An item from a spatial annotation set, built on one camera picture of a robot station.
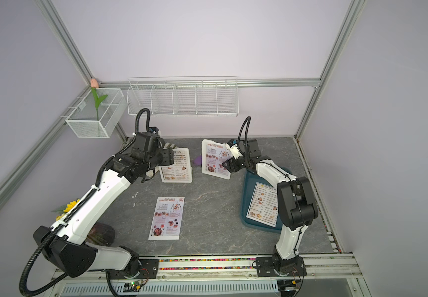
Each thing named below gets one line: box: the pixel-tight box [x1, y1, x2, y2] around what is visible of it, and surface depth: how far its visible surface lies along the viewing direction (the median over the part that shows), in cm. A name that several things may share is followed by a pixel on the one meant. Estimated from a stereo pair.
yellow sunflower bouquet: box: [51, 199, 81, 222], surface depth 67 cm
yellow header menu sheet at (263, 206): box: [246, 181, 279, 228], surface depth 92 cm
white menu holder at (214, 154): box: [201, 138, 234, 181], surface depth 97 cm
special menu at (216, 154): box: [205, 142, 233, 176], surface depth 96 cm
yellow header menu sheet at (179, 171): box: [160, 149, 190, 181], surface depth 97 cm
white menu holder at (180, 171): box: [158, 147, 193, 184], surface depth 98 cm
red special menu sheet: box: [148, 196, 185, 241], surface depth 89 cm
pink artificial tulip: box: [90, 77, 109, 121], surface depth 92 cm
